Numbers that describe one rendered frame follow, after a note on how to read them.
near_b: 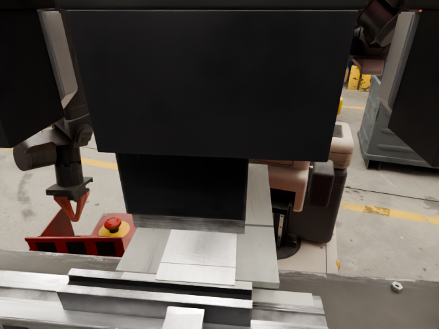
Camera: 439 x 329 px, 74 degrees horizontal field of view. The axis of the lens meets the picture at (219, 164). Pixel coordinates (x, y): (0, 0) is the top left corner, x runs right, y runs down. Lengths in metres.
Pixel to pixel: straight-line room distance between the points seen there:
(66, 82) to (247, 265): 0.25
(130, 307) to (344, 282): 0.33
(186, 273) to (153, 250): 0.06
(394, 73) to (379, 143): 2.52
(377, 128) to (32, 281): 2.56
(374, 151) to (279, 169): 1.91
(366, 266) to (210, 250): 1.56
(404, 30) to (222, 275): 0.27
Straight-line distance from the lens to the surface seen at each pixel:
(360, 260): 1.89
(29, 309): 0.40
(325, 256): 1.43
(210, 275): 0.33
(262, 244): 0.37
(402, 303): 0.54
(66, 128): 0.68
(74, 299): 0.36
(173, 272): 0.34
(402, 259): 2.01
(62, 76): 0.27
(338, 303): 0.50
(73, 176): 0.74
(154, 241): 0.38
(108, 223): 0.74
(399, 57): 0.25
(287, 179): 0.92
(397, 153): 2.82
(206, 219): 0.25
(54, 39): 0.27
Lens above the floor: 1.26
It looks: 29 degrees down
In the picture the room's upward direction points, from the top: straight up
